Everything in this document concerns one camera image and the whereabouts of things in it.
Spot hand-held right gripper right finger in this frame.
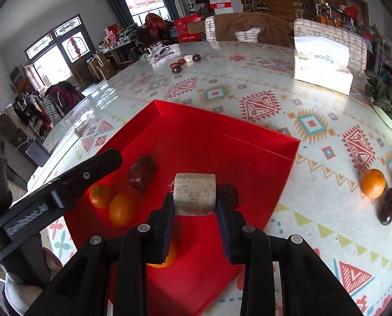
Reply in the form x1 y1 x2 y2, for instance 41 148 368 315
216 195 364 316

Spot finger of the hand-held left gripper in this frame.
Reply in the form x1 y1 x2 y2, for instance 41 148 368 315
49 149 123 207

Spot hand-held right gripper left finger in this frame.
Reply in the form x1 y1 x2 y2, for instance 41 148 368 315
25 192 177 316

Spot red tray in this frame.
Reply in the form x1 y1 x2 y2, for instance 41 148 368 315
63 99 301 316

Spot person's left forearm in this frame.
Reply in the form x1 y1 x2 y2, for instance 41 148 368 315
2 266 50 316

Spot grey power adapter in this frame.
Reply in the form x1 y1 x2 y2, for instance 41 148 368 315
25 140 50 168

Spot plaid jacket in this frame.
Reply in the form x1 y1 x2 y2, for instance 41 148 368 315
44 82 85 127

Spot red patterned cloth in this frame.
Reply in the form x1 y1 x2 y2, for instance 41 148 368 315
145 13 170 37

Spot grey curtain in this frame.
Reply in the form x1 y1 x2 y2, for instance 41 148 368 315
158 0 178 20
105 0 134 27

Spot red cardboard box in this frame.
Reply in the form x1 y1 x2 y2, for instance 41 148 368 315
174 16 206 43

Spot white tissue box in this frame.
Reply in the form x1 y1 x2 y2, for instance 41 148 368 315
293 36 354 94

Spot white patterned chair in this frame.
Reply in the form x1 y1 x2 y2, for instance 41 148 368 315
293 18 368 71
205 16 262 43

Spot white oval plate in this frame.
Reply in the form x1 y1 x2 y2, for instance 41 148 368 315
373 103 392 140

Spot brown cloth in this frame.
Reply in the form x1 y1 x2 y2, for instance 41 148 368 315
214 13 295 47

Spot green spinach leaves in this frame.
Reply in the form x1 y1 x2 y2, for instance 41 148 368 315
364 70 392 129

